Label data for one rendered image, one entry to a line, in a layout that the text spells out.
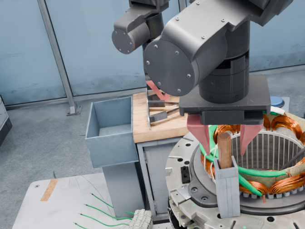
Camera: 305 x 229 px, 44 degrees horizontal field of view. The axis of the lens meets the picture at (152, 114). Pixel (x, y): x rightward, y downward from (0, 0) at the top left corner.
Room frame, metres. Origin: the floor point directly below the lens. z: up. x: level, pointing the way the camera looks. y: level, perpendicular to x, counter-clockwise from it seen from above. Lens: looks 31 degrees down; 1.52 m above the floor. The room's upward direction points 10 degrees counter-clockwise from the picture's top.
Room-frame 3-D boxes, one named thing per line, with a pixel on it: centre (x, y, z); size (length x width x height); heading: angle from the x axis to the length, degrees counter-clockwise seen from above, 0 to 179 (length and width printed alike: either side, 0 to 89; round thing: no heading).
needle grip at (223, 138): (0.40, -0.09, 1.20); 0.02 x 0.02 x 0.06
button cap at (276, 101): (0.76, -0.29, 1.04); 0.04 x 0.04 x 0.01
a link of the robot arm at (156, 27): (0.81, -0.03, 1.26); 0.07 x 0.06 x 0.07; 138
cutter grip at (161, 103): (0.76, -0.01, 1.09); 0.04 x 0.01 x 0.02; 73
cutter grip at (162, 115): (0.70, -0.01, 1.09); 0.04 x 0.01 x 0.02; 103
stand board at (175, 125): (0.78, -0.05, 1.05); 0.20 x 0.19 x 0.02; 88
